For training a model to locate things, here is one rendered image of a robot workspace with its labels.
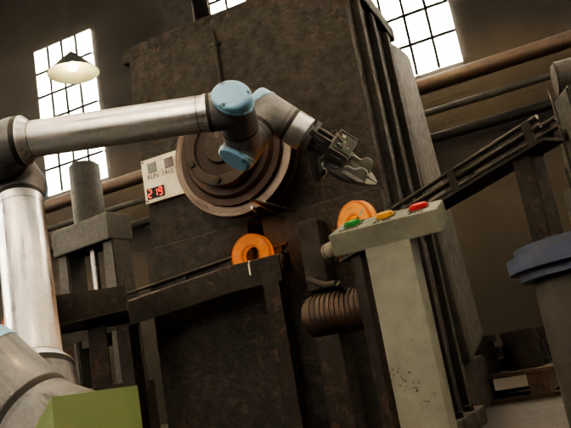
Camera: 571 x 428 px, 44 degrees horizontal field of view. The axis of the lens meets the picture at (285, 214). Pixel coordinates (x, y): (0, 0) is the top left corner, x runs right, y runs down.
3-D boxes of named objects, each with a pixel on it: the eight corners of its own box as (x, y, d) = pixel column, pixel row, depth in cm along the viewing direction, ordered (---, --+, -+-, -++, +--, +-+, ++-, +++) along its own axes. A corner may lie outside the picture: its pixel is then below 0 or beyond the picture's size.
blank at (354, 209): (364, 262, 213) (355, 262, 211) (337, 228, 222) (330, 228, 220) (387, 222, 205) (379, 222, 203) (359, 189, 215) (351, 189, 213)
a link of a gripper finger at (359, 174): (379, 183, 174) (347, 162, 174) (370, 194, 179) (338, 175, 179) (383, 174, 176) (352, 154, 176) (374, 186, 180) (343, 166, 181)
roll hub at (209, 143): (197, 197, 252) (186, 123, 258) (268, 176, 242) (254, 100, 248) (189, 194, 247) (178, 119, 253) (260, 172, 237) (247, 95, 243)
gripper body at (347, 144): (348, 160, 172) (307, 133, 172) (336, 178, 179) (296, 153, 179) (361, 140, 176) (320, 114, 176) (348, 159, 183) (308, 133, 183)
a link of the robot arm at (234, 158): (211, 138, 167) (238, 102, 172) (219, 167, 176) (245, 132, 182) (244, 151, 163) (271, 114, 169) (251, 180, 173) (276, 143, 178)
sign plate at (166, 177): (149, 205, 283) (143, 162, 287) (204, 188, 274) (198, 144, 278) (145, 204, 281) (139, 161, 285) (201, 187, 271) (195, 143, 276)
